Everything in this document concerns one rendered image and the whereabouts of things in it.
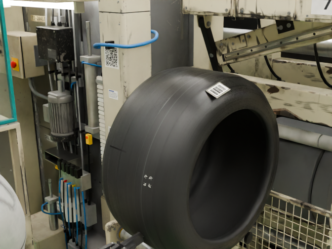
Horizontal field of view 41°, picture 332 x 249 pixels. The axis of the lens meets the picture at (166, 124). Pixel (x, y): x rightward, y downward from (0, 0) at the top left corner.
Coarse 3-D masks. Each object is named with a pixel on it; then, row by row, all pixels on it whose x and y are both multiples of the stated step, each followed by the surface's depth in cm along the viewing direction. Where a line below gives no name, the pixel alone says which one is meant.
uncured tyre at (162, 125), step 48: (144, 96) 129; (192, 96) 121; (240, 96) 128; (144, 144) 120; (192, 144) 117; (240, 144) 166; (144, 192) 118; (192, 192) 168; (240, 192) 163; (144, 240) 132; (192, 240) 126; (240, 240) 146
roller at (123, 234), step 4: (120, 232) 157; (124, 232) 156; (120, 236) 157; (124, 236) 155; (128, 236) 154; (140, 244) 150; (144, 244) 149; (140, 248) 150; (144, 248) 148; (148, 248) 147; (152, 248) 146
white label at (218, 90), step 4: (216, 84) 124; (220, 84) 125; (208, 88) 123; (212, 88) 123; (216, 88) 123; (220, 88) 123; (224, 88) 124; (228, 88) 124; (208, 92) 122; (212, 92) 122; (216, 92) 122; (220, 92) 122; (224, 92) 122; (216, 96) 121
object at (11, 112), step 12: (0, 0) 149; (0, 12) 150; (0, 24) 151; (0, 36) 152; (0, 48) 153; (0, 60) 154; (0, 72) 155; (0, 84) 156; (12, 84) 158; (0, 96) 157; (12, 96) 159; (0, 108) 158; (12, 108) 160; (0, 120) 159; (12, 120) 161
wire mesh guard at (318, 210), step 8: (272, 192) 166; (272, 200) 167; (288, 200) 161; (296, 200) 160; (264, 208) 171; (304, 208) 157; (312, 208) 155; (320, 208) 154; (296, 216) 162; (328, 216) 151; (256, 224) 176; (280, 224) 168; (256, 232) 177; (264, 232) 174
